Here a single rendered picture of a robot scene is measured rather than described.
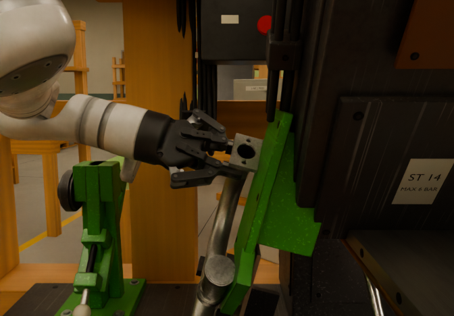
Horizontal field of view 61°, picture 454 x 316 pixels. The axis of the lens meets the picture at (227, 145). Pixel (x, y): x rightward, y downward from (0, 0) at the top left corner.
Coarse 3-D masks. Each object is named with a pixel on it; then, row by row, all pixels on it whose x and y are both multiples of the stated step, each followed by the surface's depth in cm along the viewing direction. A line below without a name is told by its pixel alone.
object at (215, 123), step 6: (198, 114) 58; (204, 114) 59; (204, 120) 58; (210, 120) 58; (204, 126) 59; (210, 126) 58; (216, 126) 58; (222, 126) 58; (216, 132) 59; (222, 132) 57
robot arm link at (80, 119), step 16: (80, 96) 54; (0, 112) 52; (64, 112) 52; (80, 112) 52; (96, 112) 52; (0, 128) 52; (16, 128) 52; (32, 128) 52; (48, 128) 52; (64, 128) 52; (80, 128) 52; (96, 128) 52; (96, 144) 54
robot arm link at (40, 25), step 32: (0, 0) 23; (32, 0) 24; (0, 32) 23; (32, 32) 24; (64, 32) 26; (0, 64) 23; (32, 64) 25; (64, 64) 29; (0, 96) 28; (32, 96) 34
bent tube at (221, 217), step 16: (240, 144) 55; (256, 144) 55; (240, 160) 53; (256, 160) 53; (224, 192) 61; (240, 192) 61; (224, 208) 61; (224, 224) 61; (224, 240) 60; (208, 256) 58
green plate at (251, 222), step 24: (288, 120) 43; (264, 144) 52; (288, 144) 45; (264, 168) 46; (288, 168) 45; (264, 192) 44; (288, 192) 45; (264, 216) 45; (288, 216) 46; (312, 216) 46; (240, 240) 51; (264, 240) 46; (288, 240) 46; (312, 240) 46
